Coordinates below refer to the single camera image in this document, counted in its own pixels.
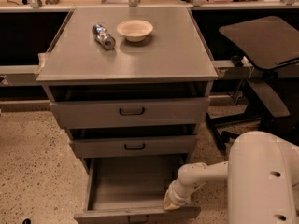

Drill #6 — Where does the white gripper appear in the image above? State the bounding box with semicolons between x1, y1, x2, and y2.
164;180;195;211

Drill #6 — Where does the grey bottom drawer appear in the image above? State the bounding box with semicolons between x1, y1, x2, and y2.
74;154;200;224

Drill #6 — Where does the grey drawer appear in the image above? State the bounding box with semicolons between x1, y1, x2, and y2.
74;154;200;224
50;92;209;129
68;125;196;158

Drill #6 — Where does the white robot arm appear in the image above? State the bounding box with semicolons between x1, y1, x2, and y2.
164;131;299;224

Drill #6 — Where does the grey middle drawer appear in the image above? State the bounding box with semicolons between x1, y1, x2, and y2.
68;125;196;158

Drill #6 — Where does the grey drawer cabinet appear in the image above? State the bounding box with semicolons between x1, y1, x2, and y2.
36;6;219;173

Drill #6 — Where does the grey top drawer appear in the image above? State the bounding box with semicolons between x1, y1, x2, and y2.
50;92;209;129

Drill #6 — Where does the white paper bowl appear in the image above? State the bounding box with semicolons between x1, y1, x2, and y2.
117;20;153;42

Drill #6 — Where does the black office chair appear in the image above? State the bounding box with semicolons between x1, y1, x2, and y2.
206;16;299;150

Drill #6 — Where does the grey metal rail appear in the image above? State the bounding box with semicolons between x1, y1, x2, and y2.
0;65;38;87

